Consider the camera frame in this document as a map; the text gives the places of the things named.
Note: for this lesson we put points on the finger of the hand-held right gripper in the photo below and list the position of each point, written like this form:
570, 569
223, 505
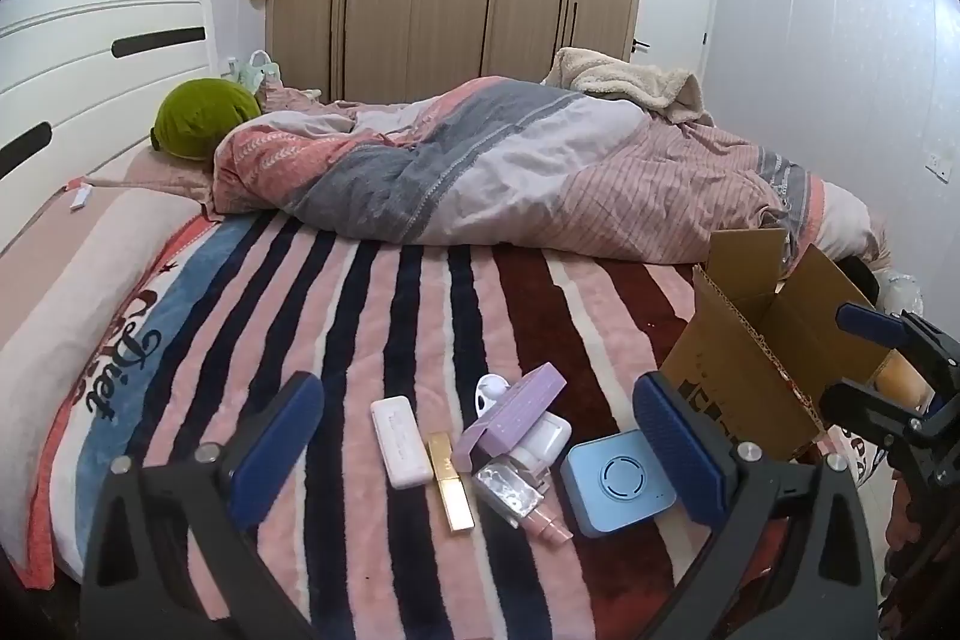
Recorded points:
862, 404
870, 319

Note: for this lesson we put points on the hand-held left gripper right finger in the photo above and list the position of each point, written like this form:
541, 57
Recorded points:
675, 452

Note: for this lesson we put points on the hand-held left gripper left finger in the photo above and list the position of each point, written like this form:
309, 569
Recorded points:
277, 445

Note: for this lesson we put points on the brown cardboard box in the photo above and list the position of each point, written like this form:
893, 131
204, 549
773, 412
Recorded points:
750, 340

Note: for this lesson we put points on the white round plastic container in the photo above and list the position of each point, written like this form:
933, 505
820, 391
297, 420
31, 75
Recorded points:
491, 394

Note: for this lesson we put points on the clear plastic bag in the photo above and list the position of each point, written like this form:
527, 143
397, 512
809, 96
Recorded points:
900, 293

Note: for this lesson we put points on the light blue square speaker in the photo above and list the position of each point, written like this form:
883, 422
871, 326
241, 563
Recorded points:
615, 490

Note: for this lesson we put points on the white power bank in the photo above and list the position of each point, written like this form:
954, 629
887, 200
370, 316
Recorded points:
401, 441

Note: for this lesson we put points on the white earbuds case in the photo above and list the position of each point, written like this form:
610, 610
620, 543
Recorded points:
544, 441

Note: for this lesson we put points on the pink cosmetic tube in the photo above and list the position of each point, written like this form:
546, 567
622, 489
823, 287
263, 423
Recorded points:
551, 527

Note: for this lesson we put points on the striped plush blanket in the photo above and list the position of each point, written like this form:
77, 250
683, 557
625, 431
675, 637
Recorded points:
360, 325

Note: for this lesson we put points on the purple plastic case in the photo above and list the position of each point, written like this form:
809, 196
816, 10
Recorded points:
517, 404

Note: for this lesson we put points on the clear glass bottle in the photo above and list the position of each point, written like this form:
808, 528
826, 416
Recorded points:
506, 490

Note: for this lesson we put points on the gold lipstick tube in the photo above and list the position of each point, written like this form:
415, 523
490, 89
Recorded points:
450, 482

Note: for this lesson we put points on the long beige pillow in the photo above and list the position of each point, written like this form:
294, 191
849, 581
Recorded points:
52, 325

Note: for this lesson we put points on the pink pillow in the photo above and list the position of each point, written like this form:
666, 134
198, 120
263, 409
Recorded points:
165, 179

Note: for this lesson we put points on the small white card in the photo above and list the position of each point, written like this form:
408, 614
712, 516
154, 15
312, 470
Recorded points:
80, 197

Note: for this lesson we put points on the pink grey striped duvet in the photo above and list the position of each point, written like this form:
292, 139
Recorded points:
487, 175

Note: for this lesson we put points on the green round pillow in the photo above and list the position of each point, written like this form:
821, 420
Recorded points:
199, 119

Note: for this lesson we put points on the cream fleece blanket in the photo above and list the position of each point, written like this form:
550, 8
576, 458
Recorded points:
622, 78

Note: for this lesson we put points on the white bed headboard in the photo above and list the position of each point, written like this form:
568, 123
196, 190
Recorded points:
75, 78

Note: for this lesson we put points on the white wall socket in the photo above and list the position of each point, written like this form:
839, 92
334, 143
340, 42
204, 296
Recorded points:
938, 166

